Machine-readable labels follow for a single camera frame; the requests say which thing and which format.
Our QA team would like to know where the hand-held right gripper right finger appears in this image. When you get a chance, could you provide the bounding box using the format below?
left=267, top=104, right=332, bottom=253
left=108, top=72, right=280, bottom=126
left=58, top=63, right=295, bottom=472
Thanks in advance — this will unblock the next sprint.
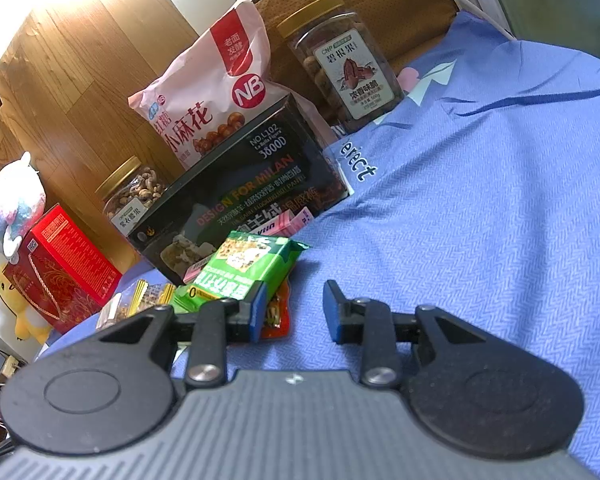
left=322, top=280, right=486, bottom=390

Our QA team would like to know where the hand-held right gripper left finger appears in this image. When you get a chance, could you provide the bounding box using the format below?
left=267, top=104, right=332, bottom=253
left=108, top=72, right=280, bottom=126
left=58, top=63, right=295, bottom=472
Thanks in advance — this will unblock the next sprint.
left=96, top=282, right=269, bottom=389

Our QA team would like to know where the green biscuit packet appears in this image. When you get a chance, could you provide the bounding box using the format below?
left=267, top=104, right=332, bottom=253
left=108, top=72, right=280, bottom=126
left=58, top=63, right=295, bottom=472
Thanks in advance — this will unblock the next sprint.
left=172, top=230, right=311, bottom=313

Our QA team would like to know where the orange snack packet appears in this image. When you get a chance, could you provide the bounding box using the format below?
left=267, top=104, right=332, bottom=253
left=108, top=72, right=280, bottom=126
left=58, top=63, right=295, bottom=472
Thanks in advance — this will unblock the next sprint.
left=260, top=280, right=292, bottom=339

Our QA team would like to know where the pink small box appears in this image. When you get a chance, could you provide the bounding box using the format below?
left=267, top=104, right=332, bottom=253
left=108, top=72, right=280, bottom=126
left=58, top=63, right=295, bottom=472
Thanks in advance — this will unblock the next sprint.
left=182, top=210, right=314, bottom=284

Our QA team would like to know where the black printed cardboard box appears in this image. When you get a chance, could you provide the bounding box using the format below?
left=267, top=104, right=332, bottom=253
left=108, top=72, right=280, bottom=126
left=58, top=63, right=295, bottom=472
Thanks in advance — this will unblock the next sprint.
left=127, top=92, right=353, bottom=286

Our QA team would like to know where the clear wrapped snack packet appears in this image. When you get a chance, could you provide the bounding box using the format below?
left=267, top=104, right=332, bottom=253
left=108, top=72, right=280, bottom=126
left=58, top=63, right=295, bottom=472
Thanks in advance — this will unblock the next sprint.
left=96, top=292, right=136, bottom=331

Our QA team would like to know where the cashew jar with gold lid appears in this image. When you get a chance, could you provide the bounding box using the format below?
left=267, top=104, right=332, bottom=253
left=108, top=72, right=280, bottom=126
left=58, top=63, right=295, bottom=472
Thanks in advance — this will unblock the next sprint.
left=95, top=156, right=168, bottom=236

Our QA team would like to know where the red gift box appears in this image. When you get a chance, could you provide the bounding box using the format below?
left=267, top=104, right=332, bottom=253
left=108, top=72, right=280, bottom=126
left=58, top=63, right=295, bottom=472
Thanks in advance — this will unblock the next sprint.
left=2, top=203, right=123, bottom=333

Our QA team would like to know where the blue printed bed sheet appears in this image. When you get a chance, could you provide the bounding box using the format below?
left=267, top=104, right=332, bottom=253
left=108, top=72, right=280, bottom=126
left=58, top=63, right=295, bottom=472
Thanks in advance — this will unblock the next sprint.
left=35, top=10, right=600, bottom=480

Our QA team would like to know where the pink white snack bag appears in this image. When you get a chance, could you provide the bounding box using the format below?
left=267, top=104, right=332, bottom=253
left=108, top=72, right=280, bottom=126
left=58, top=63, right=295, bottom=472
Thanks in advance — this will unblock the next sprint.
left=128, top=0, right=331, bottom=171

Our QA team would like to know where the yellow plush toy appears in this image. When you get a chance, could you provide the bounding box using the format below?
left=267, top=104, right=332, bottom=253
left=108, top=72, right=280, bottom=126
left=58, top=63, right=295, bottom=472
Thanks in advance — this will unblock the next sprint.
left=0, top=262, right=53, bottom=346

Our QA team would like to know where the pecan jar with gold lid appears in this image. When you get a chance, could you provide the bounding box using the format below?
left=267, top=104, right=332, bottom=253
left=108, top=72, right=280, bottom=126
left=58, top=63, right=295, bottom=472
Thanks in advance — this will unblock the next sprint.
left=276, top=0, right=406, bottom=135

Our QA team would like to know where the pastel plush toy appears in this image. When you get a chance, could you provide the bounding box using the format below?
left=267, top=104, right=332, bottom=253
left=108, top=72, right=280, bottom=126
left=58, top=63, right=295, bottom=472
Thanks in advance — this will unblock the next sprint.
left=0, top=152, right=47, bottom=263

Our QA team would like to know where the white cable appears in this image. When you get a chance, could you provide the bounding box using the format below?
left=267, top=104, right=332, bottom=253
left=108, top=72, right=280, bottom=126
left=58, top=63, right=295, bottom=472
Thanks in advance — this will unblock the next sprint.
left=407, top=0, right=513, bottom=41

